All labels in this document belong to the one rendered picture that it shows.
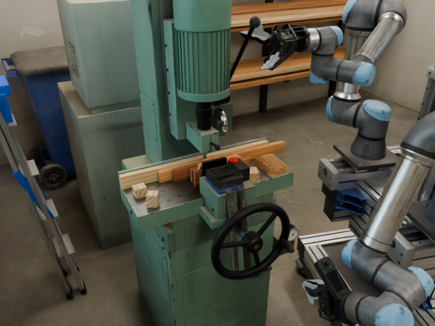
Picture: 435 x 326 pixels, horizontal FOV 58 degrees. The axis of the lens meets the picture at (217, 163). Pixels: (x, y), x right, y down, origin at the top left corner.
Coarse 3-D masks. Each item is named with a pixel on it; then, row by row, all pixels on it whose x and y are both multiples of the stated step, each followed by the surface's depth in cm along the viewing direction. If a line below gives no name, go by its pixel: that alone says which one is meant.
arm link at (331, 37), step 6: (318, 30) 130; (324, 30) 131; (330, 30) 132; (336, 30) 133; (324, 36) 130; (330, 36) 131; (336, 36) 132; (342, 36) 134; (324, 42) 131; (330, 42) 132; (336, 42) 133; (318, 48) 132; (324, 48) 133; (330, 48) 133
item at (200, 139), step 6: (192, 120) 145; (186, 126) 144; (192, 126) 140; (186, 132) 145; (192, 132) 140; (198, 132) 136; (204, 132) 136; (210, 132) 136; (216, 132) 136; (192, 138) 141; (198, 138) 136; (204, 138) 134; (210, 138) 135; (216, 138) 137; (198, 144) 138; (204, 144) 135; (216, 144) 138; (204, 150) 136; (210, 150) 138
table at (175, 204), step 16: (288, 176) 145; (128, 192) 134; (160, 192) 134; (176, 192) 134; (192, 192) 134; (256, 192) 141; (128, 208) 132; (144, 208) 125; (160, 208) 125; (176, 208) 127; (192, 208) 130; (144, 224) 124; (160, 224) 127; (208, 224) 127
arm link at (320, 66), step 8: (312, 56) 137; (320, 56) 135; (328, 56) 134; (312, 64) 138; (320, 64) 136; (328, 64) 135; (336, 64) 133; (312, 72) 139; (320, 72) 137; (328, 72) 135; (312, 80) 140; (320, 80) 138; (328, 80) 139; (336, 80) 136
